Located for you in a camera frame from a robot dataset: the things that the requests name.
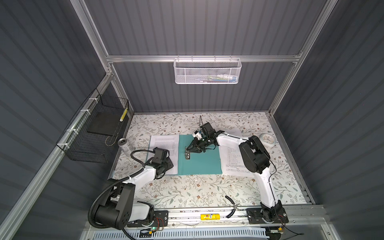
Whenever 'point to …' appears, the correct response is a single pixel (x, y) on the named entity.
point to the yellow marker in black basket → (123, 115)
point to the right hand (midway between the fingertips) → (189, 151)
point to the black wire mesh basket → (93, 134)
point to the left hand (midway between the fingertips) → (169, 163)
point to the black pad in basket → (105, 123)
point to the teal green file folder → (208, 162)
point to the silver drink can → (125, 147)
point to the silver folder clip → (187, 155)
